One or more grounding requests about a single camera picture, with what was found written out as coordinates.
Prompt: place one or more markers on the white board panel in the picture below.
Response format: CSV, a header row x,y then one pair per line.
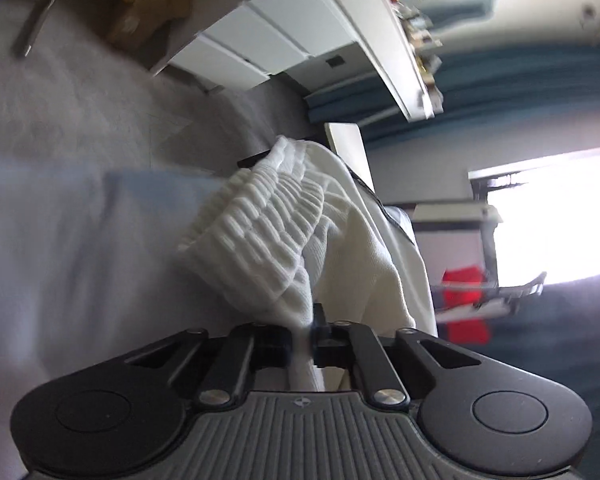
x,y
350,150

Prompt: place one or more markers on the cardboard box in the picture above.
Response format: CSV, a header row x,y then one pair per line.
x,y
140,15

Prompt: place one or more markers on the teal curtain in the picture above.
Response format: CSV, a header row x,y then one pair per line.
x,y
480,90
560,340

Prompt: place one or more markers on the white drawer cabinet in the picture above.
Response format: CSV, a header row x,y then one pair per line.
x,y
260,30

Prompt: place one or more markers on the pale bed sheet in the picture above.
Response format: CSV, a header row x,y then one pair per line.
x,y
80,260

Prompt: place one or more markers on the grey metal pole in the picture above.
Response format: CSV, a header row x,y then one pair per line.
x,y
40,15

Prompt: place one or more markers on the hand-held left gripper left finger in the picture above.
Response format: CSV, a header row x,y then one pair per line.
x,y
275,344

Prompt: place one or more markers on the white desk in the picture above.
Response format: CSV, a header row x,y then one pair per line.
x,y
380,40

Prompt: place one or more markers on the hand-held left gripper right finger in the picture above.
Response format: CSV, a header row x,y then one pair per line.
x,y
325,347

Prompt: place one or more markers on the white knit sweater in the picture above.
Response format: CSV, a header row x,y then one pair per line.
x,y
280,220

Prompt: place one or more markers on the desk clutter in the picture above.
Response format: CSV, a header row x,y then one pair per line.
x,y
415,30

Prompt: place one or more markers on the red cloth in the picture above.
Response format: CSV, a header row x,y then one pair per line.
x,y
462,330

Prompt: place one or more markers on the white table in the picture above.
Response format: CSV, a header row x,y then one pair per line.
x,y
450,210

